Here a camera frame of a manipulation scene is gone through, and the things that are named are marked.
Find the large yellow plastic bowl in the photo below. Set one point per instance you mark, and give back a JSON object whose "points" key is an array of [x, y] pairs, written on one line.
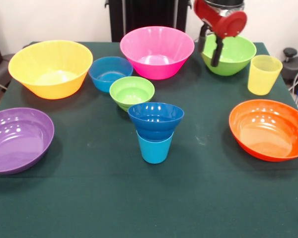
{"points": [[49, 57]]}

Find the black knob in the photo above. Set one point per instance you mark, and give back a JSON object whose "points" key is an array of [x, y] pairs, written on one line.
{"points": [[290, 52]]}

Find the shallow orange plastic bowl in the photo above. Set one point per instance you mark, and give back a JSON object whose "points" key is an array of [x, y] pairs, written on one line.
{"points": [[268, 131]]}

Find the translucent yellow plastic cup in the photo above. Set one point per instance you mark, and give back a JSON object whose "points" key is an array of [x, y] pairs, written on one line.
{"points": [[262, 79]]}

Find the small dark blue bowl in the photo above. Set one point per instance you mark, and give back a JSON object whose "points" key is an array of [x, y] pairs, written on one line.
{"points": [[155, 126]]}

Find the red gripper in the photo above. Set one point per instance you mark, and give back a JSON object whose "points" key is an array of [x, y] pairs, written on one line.
{"points": [[228, 24]]}

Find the large pink plastic bowl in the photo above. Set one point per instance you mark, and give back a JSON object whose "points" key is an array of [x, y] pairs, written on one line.
{"points": [[156, 44]]}

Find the dark green tablecloth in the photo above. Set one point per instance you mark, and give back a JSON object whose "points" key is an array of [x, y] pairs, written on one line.
{"points": [[149, 198]]}

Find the large green plastic bowl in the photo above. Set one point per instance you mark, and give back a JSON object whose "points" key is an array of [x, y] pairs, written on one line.
{"points": [[236, 54]]}

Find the light blue plastic cup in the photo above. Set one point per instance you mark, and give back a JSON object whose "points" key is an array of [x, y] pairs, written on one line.
{"points": [[154, 151]]}

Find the black round base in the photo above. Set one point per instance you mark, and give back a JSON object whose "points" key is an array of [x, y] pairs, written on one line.
{"points": [[296, 67]]}

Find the small green plastic bowl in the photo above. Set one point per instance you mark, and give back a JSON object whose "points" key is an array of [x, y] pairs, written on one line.
{"points": [[130, 91]]}

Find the shallow purple plastic bowl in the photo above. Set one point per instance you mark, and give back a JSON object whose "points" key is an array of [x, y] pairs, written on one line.
{"points": [[17, 141]]}

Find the translucent light blue bowl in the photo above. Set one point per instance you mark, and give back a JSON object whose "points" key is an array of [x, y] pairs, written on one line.
{"points": [[106, 72]]}

